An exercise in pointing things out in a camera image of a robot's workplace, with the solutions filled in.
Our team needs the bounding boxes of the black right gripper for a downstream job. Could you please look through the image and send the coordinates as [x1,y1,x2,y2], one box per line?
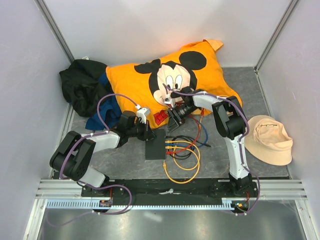
[166,104,199,134]

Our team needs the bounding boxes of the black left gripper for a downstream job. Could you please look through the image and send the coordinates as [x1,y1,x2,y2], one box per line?
[127,119,156,142]

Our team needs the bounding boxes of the black network switch box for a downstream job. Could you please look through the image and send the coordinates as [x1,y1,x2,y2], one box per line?
[145,129,166,161]

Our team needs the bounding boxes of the red ethernet cable top port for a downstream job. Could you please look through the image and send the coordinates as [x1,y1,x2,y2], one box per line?
[172,114,203,143]

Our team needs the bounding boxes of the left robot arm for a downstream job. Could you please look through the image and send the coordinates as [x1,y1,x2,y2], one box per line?
[49,108,157,197]

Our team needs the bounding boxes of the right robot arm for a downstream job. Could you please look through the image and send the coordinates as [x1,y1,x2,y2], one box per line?
[164,85,260,197]

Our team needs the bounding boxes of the orange Mickey Mouse pillow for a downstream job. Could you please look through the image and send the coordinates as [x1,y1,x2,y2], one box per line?
[106,39,239,129]

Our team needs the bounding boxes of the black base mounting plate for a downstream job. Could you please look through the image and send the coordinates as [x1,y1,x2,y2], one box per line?
[81,178,258,205]

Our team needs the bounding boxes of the black and blue clothing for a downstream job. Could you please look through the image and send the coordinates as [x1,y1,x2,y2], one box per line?
[59,59,122,131]

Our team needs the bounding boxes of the beige bucket hat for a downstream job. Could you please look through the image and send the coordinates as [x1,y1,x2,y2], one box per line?
[244,115,293,166]

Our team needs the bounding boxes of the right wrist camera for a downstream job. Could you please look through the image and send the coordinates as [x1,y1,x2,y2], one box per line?
[163,97,174,107]

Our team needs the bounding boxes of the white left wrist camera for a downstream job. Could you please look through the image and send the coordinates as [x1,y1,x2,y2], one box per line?
[136,107,151,124]

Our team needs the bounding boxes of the black power cable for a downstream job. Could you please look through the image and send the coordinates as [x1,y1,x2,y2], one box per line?
[164,134,201,160]

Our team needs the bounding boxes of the yellow ethernet cable short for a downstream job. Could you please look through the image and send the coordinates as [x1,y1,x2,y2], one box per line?
[165,109,211,171]

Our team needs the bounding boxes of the yellow ethernet cable long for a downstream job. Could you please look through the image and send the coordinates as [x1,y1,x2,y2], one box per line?
[162,139,201,185]

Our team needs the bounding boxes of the blue ethernet cable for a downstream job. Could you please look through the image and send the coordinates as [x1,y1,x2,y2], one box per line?
[165,119,212,149]

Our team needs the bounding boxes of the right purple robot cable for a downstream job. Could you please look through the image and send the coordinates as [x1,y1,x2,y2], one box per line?
[162,83,261,217]

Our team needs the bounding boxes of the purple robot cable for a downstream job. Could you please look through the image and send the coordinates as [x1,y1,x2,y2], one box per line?
[46,92,133,228]
[162,83,261,217]

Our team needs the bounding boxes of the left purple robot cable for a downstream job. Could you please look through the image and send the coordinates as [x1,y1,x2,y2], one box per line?
[46,92,133,228]

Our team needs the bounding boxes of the grey slotted cable duct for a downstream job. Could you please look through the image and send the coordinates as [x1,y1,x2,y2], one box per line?
[46,199,237,211]

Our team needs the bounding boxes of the aluminium rail frame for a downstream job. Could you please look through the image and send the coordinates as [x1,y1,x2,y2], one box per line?
[23,0,320,240]

